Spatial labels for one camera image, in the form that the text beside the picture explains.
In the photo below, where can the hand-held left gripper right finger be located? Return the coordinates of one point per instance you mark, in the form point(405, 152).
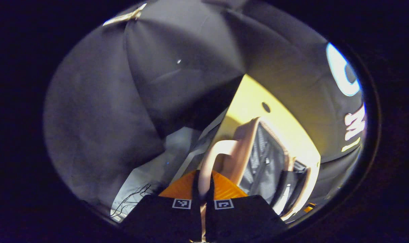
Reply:
point(245, 219)

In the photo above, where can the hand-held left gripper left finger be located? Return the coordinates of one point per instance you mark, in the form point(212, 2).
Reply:
point(163, 219)

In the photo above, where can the small pink suitcase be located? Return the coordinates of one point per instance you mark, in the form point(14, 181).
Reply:
point(243, 152)

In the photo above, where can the grey metal table frame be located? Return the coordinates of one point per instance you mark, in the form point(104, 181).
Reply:
point(199, 145)

